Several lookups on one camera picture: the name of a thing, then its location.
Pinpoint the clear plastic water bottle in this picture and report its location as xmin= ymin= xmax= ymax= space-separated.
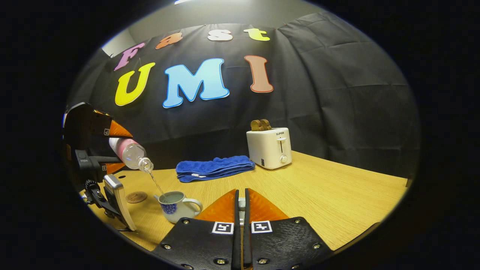
xmin=109 ymin=138 xmax=154 ymax=173

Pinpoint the white toaster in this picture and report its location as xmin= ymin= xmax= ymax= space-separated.
xmin=246 ymin=127 xmax=293 ymax=170

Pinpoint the black backdrop cloth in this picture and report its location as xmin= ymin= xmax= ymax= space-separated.
xmin=66 ymin=11 xmax=421 ymax=179

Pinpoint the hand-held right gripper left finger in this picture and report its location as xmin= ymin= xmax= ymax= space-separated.
xmin=150 ymin=189 xmax=241 ymax=270

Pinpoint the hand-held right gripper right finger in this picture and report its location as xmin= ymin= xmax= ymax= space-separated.
xmin=244 ymin=189 xmax=334 ymax=270

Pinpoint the folded blue towel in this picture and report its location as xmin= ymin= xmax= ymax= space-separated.
xmin=176 ymin=155 xmax=256 ymax=183

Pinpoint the round wooden coaster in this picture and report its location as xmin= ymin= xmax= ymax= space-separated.
xmin=126 ymin=191 xmax=148 ymax=204

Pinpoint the white blue-patterned teacup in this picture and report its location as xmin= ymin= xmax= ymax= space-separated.
xmin=154 ymin=191 xmax=203 ymax=224

